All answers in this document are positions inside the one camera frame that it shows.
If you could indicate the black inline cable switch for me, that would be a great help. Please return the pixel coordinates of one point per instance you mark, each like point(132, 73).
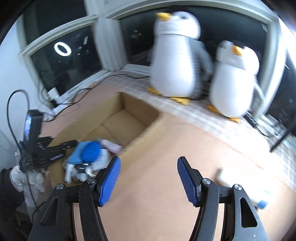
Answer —
point(250, 120)

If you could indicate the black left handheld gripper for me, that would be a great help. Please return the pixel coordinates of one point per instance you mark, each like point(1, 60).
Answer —
point(42, 156)

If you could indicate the white power strip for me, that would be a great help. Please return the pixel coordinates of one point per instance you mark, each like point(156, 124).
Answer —
point(58, 100)

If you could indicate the small plush penguin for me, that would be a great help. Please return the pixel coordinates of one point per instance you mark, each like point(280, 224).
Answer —
point(234, 80)

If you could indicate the large plush penguin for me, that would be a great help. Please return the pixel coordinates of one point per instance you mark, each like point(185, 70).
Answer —
point(180, 64)

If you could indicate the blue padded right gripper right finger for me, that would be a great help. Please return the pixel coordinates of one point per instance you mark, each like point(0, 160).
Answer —
point(193, 182)

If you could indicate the orange beige table mat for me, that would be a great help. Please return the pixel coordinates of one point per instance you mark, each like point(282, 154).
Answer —
point(156, 206)

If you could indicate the black phone on mount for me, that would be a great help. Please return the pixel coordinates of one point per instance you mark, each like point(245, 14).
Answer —
point(32, 130)

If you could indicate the light blue phone stand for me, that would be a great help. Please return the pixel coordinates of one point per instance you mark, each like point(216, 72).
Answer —
point(75, 157)

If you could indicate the white usb charger block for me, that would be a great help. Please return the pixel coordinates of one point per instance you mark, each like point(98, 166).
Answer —
point(102, 161)

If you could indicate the keys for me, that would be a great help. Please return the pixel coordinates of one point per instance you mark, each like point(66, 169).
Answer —
point(89, 171)

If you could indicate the white lotion bottle blue cap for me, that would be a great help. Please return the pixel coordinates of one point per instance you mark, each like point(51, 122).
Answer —
point(251, 182)

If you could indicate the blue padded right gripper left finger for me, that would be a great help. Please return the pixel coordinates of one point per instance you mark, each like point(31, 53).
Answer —
point(105, 182)

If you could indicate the blue round tape measure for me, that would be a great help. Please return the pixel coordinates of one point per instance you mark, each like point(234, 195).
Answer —
point(91, 152)

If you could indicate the open cardboard box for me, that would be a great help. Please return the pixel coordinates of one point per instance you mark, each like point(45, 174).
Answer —
point(122, 119)

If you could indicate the pink small bottle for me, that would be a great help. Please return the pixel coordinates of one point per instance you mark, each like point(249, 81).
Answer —
point(110, 146)

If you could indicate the white gloved left hand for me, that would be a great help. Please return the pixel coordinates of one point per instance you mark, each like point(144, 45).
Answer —
point(31, 184)

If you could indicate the black tripod stand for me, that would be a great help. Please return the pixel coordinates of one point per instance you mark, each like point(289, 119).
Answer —
point(290, 129)

